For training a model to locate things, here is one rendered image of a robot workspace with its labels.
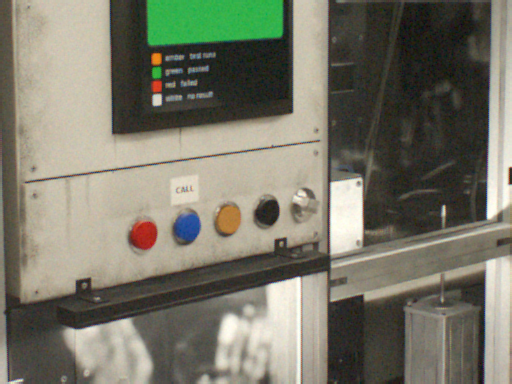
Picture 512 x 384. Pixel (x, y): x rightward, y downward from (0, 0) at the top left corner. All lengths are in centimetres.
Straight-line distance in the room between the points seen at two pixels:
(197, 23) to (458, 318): 88
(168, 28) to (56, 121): 15
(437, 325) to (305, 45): 70
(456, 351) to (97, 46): 98
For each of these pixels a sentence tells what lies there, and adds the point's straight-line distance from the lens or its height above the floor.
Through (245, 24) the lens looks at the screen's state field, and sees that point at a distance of 141.
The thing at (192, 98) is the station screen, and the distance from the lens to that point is 136.
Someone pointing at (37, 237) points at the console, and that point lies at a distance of 129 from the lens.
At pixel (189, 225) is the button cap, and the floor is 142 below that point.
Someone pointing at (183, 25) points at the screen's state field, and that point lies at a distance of 135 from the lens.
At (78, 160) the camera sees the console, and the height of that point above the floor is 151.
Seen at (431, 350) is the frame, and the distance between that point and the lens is 209.
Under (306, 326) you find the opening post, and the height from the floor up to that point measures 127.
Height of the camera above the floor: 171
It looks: 8 degrees down
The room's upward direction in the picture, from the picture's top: 1 degrees counter-clockwise
